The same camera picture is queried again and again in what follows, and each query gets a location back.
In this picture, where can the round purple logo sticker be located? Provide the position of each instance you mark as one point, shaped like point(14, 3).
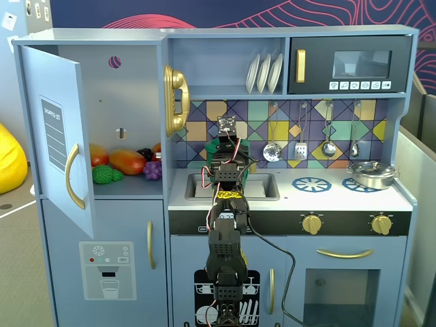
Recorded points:
point(114, 62)

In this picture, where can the grey toy sink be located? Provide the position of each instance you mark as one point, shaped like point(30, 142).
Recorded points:
point(265, 187)

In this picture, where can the steel pot lid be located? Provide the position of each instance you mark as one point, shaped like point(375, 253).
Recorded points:
point(369, 167)

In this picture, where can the white paper note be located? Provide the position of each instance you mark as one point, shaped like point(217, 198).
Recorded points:
point(9, 19)

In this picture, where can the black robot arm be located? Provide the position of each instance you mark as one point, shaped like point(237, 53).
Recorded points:
point(223, 252)

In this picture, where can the green toy broccoli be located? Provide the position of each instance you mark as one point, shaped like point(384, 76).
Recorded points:
point(102, 174)

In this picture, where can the dark toy blackberries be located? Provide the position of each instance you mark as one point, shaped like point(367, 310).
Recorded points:
point(144, 152)

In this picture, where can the orange toy mango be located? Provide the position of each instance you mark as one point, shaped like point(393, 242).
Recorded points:
point(127, 161)

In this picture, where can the steel ladle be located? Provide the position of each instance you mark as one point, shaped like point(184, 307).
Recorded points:
point(329, 149)

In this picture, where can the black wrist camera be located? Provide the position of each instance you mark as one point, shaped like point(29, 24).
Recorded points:
point(226, 124)

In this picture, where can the blue fridge door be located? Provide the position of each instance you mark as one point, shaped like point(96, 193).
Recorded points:
point(54, 75)

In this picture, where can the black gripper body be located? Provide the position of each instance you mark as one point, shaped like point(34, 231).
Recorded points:
point(218, 156)

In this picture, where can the gold stove knob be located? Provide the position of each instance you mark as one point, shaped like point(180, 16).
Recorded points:
point(381, 224)
point(312, 224)

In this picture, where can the black microwave door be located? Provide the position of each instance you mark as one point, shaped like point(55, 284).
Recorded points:
point(316, 47)

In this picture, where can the blue toy kitchen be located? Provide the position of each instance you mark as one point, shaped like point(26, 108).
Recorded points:
point(136, 221)

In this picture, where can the gold toy phone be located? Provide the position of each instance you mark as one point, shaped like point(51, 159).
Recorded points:
point(175, 81)

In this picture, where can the steel skimmer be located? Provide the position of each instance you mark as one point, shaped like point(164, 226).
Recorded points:
point(272, 152)

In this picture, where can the steel slotted spatula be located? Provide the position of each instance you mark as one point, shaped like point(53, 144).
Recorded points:
point(300, 151)

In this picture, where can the steel spoon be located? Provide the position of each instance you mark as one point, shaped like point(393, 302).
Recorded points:
point(355, 149)

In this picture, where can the yellow bean bag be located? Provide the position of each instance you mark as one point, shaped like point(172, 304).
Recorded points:
point(12, 160)

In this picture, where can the red yellow toy peach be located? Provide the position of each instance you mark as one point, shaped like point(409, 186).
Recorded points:
point(98, 156)

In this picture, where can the steel toy pot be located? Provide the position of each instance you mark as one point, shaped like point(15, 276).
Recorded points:
point(373, 182)

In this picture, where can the white toy plate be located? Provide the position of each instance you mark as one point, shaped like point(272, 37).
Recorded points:
point(263, 73)
point(275, 71)
point(251, 75)

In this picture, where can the purple toy grapes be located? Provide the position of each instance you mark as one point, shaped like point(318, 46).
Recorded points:
point(152, 170)

